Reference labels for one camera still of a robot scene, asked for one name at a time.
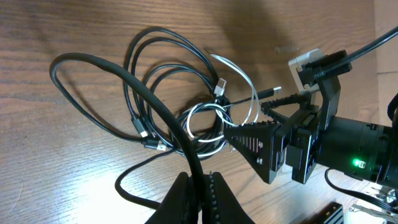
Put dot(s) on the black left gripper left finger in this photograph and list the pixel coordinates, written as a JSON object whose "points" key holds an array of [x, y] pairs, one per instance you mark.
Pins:
{"points": [[180, 205]]}

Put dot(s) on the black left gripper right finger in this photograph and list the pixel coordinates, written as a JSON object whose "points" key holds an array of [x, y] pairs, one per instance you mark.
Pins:
{"points": [[221, 206]]}

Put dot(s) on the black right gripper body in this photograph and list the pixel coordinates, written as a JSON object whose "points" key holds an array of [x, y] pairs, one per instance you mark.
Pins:
{"points": [[294, 144]]}

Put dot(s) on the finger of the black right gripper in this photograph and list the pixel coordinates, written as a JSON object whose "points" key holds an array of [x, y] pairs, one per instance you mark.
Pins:
{"points": [[255, 142], [268, 107]]}

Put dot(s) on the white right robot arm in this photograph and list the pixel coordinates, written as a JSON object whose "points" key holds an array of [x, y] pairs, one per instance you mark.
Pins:
{"points": [[363, 151]]}

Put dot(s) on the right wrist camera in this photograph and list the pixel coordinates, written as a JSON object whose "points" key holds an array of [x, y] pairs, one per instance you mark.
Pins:
{"points": [[314, 71]]}

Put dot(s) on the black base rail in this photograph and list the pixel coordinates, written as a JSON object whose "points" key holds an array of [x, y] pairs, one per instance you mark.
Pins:
{"points": [[333, 213]]}

